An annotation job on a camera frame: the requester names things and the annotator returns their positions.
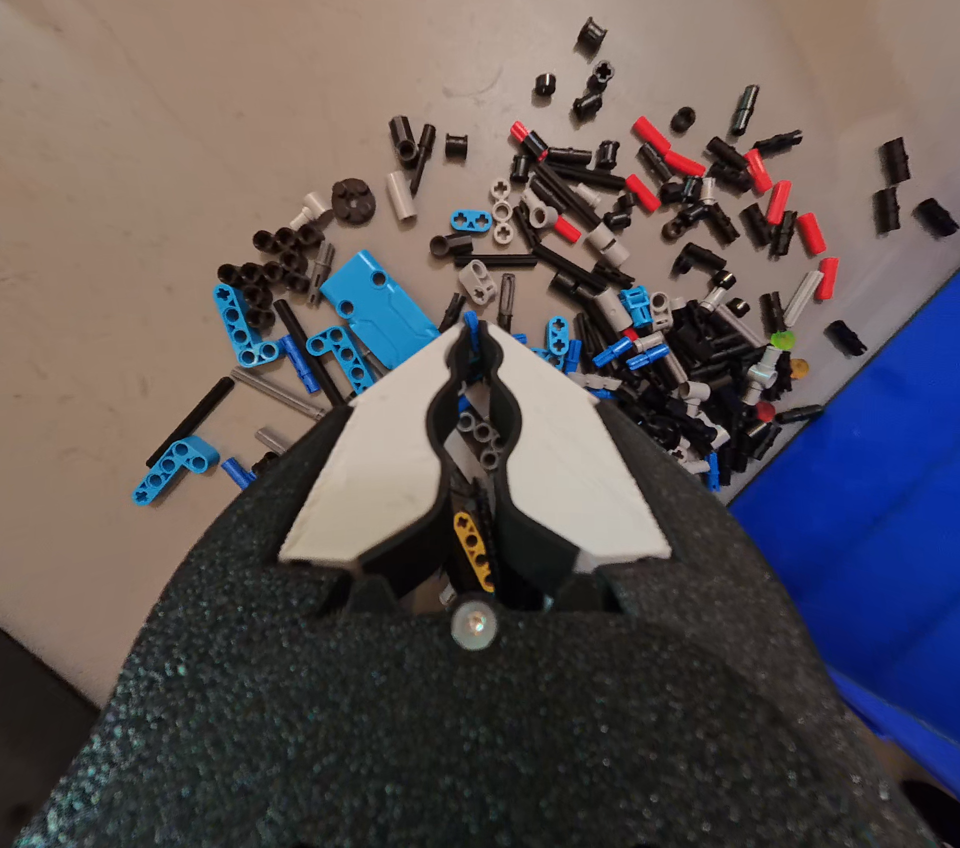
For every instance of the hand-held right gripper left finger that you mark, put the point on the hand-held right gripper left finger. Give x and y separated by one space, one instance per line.
367 480

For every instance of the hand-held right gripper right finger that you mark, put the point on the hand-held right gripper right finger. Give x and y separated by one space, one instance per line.
577 480

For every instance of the pile of small brick pieces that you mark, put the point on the pile of small brick pieces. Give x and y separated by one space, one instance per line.
379 308

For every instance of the grey desk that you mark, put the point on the grey desk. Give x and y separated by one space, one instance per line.
187 75

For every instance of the blue plastic bin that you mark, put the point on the blue plastic bin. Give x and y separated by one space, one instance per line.
862 488

